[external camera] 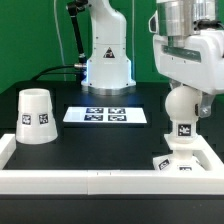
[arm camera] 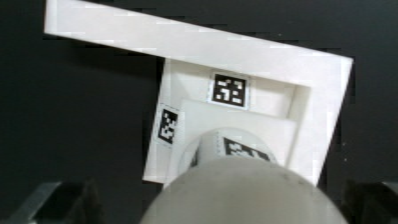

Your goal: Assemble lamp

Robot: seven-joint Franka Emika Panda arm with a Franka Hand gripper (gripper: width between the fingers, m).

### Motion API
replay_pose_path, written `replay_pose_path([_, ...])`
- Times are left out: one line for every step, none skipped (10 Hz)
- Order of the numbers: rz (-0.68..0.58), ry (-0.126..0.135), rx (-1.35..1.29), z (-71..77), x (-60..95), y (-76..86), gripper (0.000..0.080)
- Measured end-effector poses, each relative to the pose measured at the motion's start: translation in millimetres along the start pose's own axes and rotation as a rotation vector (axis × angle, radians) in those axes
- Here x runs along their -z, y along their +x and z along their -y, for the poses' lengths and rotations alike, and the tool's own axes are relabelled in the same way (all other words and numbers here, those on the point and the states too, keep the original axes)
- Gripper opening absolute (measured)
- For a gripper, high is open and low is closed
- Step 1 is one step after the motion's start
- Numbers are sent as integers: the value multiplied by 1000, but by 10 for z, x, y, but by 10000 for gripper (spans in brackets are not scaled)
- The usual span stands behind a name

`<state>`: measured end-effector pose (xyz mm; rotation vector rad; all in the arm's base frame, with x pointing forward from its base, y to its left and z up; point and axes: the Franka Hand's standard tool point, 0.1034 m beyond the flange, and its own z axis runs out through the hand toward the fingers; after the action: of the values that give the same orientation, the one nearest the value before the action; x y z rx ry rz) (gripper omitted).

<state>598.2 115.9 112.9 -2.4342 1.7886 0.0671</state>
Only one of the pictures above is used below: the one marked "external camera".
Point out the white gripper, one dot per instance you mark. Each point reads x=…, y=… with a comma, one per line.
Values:
x=200, y=64

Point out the white lamp bulb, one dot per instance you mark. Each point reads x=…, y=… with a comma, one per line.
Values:
x=180, y=106

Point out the white lamp base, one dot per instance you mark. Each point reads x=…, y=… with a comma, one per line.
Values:
x=182, y=156

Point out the white lamp shade cone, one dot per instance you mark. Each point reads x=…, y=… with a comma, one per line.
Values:
x=35, y=123

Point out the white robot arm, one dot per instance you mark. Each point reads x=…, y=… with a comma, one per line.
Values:
x=109, y=69

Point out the white marker tag sheet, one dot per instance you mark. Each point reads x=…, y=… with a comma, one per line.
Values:
x=111, y=115

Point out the white U-shaped fence frame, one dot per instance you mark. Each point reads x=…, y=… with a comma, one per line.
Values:
x=209, y=182

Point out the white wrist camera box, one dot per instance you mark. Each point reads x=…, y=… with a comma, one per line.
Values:
x=153, y=24

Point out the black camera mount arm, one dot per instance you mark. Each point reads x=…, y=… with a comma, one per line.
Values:
x=74, y=8

